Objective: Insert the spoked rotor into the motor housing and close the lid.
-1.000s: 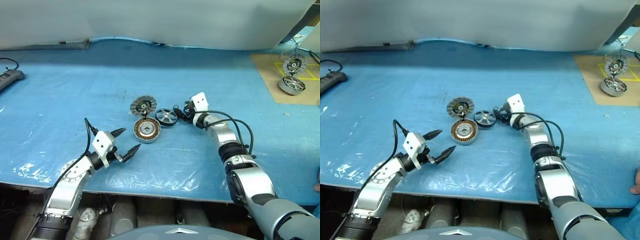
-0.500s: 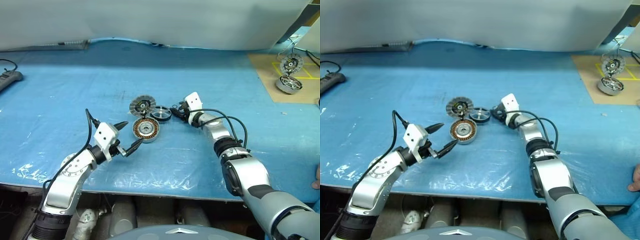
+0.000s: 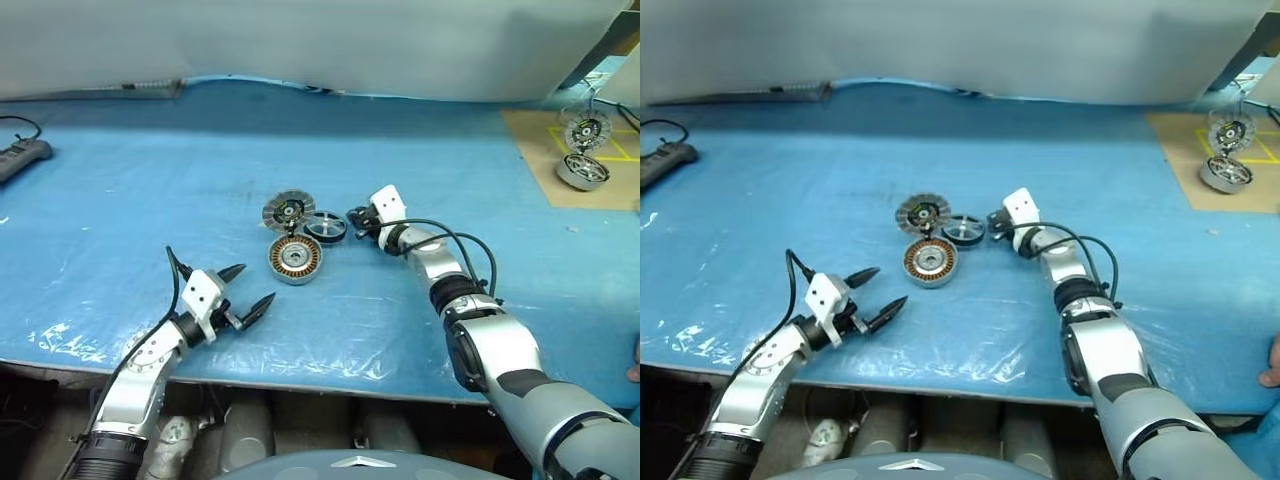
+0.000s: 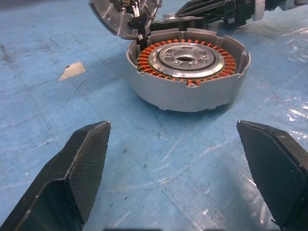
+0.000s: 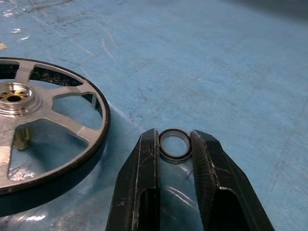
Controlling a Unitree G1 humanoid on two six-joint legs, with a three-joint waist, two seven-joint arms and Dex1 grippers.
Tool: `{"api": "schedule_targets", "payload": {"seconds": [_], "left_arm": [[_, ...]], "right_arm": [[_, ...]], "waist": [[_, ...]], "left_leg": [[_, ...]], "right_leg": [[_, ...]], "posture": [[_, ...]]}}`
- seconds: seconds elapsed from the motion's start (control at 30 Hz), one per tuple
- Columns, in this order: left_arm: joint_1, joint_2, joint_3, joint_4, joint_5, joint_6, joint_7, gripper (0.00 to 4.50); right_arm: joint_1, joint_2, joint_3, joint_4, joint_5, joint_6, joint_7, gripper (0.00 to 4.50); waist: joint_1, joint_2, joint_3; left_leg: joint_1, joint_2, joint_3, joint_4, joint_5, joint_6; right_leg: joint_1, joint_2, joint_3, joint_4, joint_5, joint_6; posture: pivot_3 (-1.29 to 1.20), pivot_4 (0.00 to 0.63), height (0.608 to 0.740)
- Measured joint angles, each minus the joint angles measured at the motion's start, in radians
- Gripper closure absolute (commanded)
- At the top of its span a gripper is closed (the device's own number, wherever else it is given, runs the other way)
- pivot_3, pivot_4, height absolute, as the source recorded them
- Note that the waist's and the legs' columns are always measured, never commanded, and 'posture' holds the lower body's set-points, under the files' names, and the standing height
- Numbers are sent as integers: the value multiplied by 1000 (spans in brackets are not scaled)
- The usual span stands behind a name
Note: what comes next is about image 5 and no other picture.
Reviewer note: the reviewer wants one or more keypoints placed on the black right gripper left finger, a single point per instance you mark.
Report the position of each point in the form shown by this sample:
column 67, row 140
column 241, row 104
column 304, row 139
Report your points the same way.
column 134, row 183

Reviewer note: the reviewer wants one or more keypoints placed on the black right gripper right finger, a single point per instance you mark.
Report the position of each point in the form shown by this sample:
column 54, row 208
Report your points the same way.
column 216, row 183

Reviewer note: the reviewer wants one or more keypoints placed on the silver spoked rotor wheel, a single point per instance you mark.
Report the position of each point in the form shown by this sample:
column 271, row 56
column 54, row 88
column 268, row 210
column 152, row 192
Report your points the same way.
column 38, row 109

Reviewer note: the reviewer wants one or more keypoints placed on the small beige tape scrap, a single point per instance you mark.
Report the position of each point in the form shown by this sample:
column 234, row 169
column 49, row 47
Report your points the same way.
column 2, row 46

